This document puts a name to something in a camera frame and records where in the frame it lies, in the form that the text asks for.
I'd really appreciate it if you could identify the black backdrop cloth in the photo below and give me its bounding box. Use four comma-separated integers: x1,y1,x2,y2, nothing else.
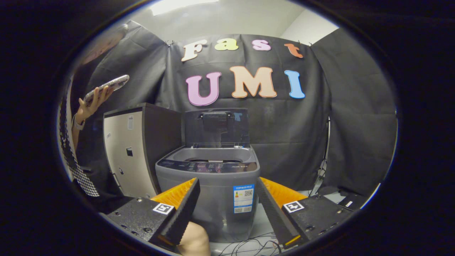
71,21,398,196

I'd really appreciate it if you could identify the tangle of thin cables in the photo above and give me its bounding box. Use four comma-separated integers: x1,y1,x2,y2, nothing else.
217,231,283,256

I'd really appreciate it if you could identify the thin metal stand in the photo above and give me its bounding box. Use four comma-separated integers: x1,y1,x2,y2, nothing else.
309,116,331,196

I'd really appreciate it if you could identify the flat black box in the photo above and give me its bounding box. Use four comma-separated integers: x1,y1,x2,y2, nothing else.
337,192,370,211

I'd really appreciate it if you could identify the grey washing machine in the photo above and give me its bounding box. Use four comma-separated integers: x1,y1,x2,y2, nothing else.
155,146,261,243

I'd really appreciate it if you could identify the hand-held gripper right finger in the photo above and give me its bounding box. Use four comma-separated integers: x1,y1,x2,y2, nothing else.
256,177,352,249

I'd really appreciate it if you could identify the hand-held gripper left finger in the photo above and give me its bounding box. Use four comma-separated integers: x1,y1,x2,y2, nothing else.
106,177,200,254

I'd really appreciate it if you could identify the white and dark cabinet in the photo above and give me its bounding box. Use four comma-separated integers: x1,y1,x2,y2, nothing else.
103,103,184,199

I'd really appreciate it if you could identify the person's knee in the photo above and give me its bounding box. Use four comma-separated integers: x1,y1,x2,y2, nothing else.
177,222,211,256

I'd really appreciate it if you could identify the smartphone in clear case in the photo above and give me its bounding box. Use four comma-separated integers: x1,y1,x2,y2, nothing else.
83,75,130,106

